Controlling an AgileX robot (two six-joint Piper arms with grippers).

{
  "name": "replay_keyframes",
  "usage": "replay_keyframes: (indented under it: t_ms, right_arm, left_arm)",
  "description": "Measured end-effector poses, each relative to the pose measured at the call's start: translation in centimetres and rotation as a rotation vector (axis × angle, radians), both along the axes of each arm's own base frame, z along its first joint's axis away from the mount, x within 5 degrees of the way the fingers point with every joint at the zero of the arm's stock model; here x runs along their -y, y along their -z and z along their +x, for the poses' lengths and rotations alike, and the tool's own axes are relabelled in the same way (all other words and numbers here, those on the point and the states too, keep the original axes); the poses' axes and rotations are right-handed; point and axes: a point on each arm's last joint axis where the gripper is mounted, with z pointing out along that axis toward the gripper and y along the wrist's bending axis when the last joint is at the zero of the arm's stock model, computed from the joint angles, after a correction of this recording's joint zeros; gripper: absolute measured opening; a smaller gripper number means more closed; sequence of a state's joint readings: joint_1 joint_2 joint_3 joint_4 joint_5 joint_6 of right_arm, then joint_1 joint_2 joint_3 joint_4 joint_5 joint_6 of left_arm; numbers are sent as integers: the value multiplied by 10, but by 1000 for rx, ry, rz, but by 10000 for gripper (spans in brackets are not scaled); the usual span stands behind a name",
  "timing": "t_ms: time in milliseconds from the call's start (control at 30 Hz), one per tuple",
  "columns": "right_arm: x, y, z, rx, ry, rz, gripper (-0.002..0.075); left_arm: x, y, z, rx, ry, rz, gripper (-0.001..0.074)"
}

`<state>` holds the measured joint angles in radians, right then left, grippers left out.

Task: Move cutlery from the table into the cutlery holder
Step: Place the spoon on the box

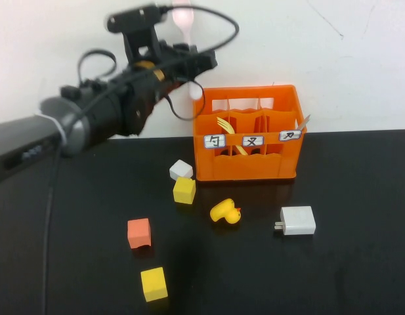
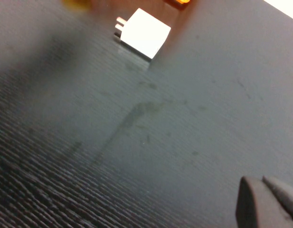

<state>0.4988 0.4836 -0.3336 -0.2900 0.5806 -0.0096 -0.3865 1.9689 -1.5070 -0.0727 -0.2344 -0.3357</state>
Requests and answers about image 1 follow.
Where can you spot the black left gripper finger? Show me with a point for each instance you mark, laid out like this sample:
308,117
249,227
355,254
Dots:
189,50
205,60

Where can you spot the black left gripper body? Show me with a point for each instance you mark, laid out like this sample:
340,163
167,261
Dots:
174,62

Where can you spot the pink plastic spoon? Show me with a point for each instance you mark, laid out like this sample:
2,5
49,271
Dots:
183,16

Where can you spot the yellow plastic fork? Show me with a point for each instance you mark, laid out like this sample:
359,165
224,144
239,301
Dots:
225,126

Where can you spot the pale green plastic knife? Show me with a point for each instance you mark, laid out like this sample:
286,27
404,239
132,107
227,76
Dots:
303,124

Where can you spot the orange plastic cutlery holder crate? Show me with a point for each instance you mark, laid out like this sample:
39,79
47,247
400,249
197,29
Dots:
254,167

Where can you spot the paper label marked spoon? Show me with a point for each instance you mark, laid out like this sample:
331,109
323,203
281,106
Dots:
215,141

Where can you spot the paper label marked fork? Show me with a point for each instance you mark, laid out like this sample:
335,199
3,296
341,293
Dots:
253,141

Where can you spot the white foam cube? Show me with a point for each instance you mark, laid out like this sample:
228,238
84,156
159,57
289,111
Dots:
180,169

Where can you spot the paper label marked knife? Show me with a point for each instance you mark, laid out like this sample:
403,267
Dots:
290,136

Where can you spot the yellow foam cube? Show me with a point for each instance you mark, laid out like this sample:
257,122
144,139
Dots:
153,283
184,192

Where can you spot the white zip tie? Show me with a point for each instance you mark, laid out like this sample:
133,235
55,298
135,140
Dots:
57,126

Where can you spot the yellow rubber duck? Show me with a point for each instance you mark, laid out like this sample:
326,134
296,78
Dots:
223,211

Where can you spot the orange foam cube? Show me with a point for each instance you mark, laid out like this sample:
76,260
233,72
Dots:
139,231

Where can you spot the white USB wall charger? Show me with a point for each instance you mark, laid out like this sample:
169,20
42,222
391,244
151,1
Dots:
299,220

